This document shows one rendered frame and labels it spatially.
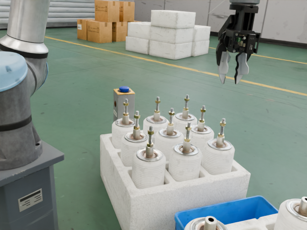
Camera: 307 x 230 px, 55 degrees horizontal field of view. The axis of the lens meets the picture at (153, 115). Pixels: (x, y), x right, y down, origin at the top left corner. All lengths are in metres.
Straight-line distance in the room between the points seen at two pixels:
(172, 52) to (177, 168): 2.80
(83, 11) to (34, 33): 6.09
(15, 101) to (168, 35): 3.03
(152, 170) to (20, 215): 0.34
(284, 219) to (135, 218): 0.38
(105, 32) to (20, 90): 3.99
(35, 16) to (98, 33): 3.82
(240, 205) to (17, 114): 0.67
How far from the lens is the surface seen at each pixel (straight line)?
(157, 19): 3.68
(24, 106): 0.70
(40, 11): 0.78
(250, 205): 0.98
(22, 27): 0.78
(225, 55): 0.84
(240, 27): 0.78
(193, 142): 1.01
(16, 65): 0.67
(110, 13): 4.67
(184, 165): 0.86
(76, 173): 1.23
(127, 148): 0.91
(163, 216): 0.88
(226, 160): 0.92
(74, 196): 1.11
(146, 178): 0.82
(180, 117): 1.12
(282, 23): 6.08
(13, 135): 0.70
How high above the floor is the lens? 0.66
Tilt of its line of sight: 22 degrees down
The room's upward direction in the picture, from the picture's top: 4 degrees clockwise
